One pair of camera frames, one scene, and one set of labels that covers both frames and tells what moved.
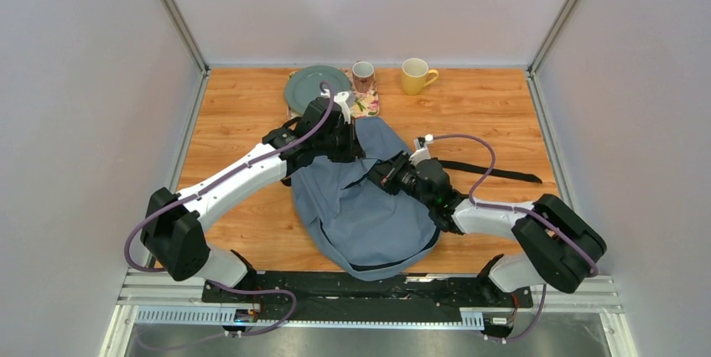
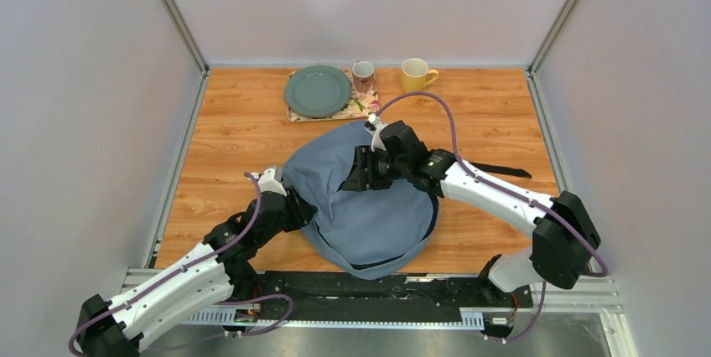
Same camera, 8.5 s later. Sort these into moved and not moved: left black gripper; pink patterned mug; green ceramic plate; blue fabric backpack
Moved: left black gripper
Not moved: blue fabric backpack; pink patterned mug; green ceramic plate
